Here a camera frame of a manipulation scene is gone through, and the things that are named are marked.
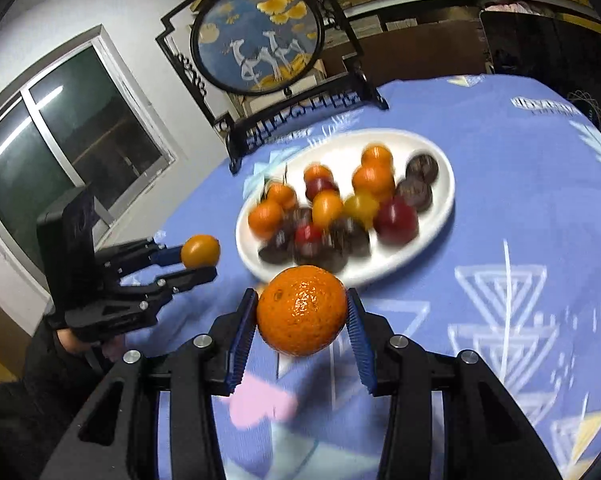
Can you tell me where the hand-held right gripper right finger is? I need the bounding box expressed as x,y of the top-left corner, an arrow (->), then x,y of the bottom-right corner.
347,287 -> 566,480

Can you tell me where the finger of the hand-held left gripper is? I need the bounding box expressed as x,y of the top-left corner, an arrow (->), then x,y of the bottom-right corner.
96,236 -> 187,277
120,266 -> 218,311

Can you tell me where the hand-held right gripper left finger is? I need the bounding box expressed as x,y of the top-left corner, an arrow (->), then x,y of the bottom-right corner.
40,287 -> 260,480

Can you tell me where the small smooth orange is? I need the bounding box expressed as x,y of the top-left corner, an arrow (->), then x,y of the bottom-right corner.
180,234 -> 222,269

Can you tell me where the large bumpy orange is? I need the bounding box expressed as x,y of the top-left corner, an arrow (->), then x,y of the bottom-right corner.
256,265 -> 348,357

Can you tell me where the white oval plate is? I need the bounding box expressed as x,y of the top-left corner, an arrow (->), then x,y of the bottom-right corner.
235,129 -> 455,291

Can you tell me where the brown patterned mangosteen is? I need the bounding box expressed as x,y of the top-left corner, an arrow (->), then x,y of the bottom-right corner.
394,179 -> 433,212
405,154 -> 440,183
327,217 -> 372,259

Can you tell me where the red plum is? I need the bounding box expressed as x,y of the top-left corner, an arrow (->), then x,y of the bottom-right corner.
294,223 -> 326,256
373,196 -> 420,245

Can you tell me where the yellow round fruit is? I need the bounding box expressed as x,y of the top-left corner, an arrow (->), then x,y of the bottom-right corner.
343,192 -> 380,223

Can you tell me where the pile of oranges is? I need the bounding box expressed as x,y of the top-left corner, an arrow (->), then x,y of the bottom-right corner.
248,144 -> 396,241

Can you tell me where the person's left forearm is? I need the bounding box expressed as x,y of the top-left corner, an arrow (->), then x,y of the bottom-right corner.
0,320 -> 111,480

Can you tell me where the person's left hand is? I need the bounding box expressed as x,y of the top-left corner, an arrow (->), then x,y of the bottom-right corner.
55,329 -> 131,367

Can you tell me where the blue printed tablecloth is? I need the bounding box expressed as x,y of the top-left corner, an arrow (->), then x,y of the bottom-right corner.
95,74 -> 601,480

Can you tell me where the round embroidered screen black stand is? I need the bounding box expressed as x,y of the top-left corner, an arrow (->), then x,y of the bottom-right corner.
155,0 -> 390,176

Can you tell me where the brown cardboard box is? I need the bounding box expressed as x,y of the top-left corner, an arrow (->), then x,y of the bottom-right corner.
320,17 -> 492,92

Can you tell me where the black glass panel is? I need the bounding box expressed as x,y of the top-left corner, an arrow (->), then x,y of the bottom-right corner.
479,7 -> 601,128

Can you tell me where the window with white frame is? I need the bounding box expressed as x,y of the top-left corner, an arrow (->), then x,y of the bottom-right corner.
0,24 -> 177,311

